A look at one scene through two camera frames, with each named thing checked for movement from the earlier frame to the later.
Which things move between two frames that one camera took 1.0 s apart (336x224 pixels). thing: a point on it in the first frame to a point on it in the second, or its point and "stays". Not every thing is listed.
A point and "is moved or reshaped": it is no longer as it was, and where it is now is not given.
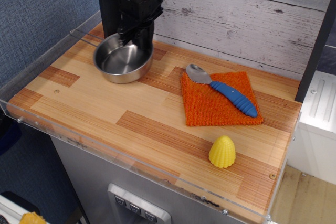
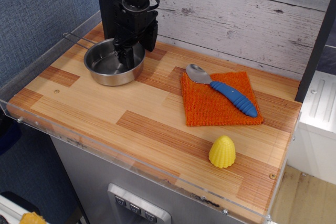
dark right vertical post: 318,50 stays
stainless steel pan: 116,63 is moved or reshaped
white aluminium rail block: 313,151 stays
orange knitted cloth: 205,105 stays
